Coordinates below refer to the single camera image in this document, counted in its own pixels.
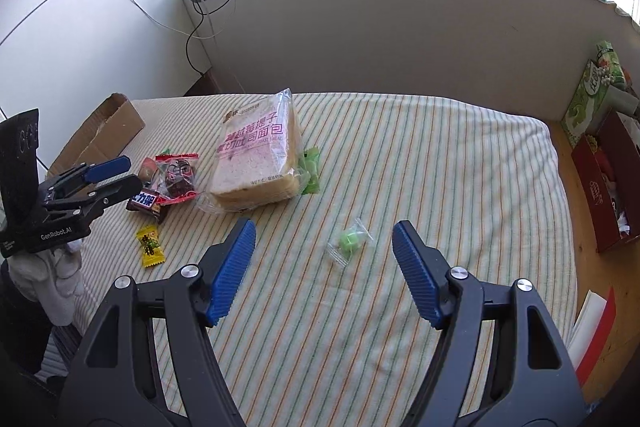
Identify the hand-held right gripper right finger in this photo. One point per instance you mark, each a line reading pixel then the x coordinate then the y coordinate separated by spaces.
pixel 417 272

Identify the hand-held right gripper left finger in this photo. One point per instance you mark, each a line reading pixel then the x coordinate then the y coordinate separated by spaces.
pixel 230 272

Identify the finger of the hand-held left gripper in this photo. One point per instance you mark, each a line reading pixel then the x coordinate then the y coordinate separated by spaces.
pixel 107 168
pixel 117 188

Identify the dark chocolate bar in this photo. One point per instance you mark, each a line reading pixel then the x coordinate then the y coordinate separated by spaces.
pixel 145 201

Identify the brown cardboard box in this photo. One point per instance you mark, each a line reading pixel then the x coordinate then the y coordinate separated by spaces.
pixel 120 117

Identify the red clear snack packet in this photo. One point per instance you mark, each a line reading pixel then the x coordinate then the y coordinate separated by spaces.
pixel 177 177

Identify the yellow candy packet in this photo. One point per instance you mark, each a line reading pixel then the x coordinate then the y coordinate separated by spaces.
pixel 151 247

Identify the green candy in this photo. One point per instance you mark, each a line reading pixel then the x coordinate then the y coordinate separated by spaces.
pixel 350 242

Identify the sliced bread bag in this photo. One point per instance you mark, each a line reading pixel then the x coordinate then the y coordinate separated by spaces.
pixel 255 157

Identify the green candy packet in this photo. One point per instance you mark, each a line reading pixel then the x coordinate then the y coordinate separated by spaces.
pixel 310 169

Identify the person's left hand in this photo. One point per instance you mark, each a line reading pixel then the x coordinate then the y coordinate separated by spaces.
pixel 47 279

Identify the striped bed sheet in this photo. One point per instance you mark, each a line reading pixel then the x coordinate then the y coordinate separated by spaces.
pixel 400 157

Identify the white wardrobe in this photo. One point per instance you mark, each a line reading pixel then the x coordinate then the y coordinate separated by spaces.
pixel 100 32

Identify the white and red flat box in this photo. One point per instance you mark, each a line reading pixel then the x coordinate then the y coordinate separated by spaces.
pixel 590 317

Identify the dark red cardboard box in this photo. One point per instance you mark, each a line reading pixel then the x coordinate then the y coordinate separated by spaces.
pixel 595 192

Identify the green tissue box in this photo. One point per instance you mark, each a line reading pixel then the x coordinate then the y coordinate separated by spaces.
pixel 590 92

